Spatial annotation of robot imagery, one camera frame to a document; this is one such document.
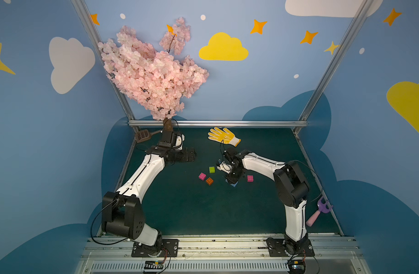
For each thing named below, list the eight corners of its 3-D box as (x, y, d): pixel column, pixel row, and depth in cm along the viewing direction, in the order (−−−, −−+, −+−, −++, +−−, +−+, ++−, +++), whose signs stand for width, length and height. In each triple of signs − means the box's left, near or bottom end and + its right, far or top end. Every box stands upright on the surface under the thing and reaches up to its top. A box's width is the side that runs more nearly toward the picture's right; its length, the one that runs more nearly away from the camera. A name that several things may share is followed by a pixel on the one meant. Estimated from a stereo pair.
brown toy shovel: (137, 143, 116) (136, 141, 114) (134, 134, 120) (133, 132, 119) (162, 133, 121) (161, 131, 120) (158, 126, 126) (157, 124, 125)
